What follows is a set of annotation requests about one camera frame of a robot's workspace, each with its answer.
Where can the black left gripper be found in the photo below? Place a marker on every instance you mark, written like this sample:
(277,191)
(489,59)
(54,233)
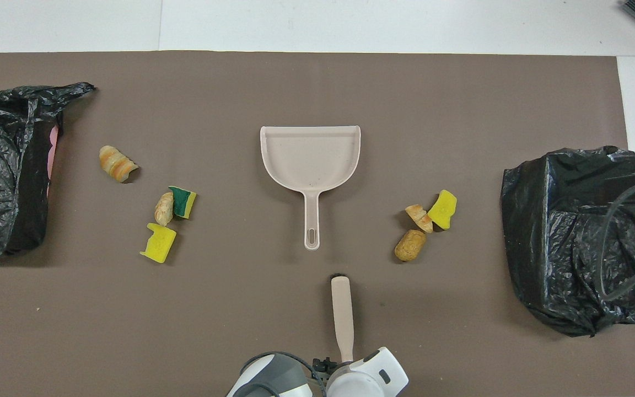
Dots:
(323,365)

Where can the beige brush black bristles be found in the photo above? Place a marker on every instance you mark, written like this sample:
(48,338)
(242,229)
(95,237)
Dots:
(342,309)

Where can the brown round bread roll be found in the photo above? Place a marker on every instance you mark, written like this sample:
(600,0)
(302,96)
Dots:
(409,246)

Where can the sliced bread crust piece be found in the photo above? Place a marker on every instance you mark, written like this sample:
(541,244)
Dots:
(419,216)

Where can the yellow curved sponge piece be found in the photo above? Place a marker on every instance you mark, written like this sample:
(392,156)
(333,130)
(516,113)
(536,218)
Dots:
(443,210)

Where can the yellow notched sponge piece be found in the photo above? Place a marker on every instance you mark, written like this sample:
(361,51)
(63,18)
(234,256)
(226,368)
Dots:
(159,245)

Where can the beige plastic dustpan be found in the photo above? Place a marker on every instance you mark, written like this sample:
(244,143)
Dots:
(309,160)

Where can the green yellow sponge piece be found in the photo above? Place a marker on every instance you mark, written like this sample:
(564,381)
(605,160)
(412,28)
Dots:
(184,203)

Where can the small pale bread chunk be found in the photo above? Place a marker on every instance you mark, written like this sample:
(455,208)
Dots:
(163,209)

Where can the striped croissant bread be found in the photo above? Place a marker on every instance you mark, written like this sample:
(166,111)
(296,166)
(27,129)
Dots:
(114,161)

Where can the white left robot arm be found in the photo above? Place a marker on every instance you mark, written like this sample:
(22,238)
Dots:
(367,375)

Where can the black trash bag bin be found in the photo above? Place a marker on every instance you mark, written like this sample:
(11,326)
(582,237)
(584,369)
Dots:
(543,220)

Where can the pink plastic bin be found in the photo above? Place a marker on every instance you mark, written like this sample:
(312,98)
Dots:
(53,149)

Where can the brown table mat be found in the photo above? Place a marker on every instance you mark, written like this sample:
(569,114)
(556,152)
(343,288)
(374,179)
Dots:
(295,82)

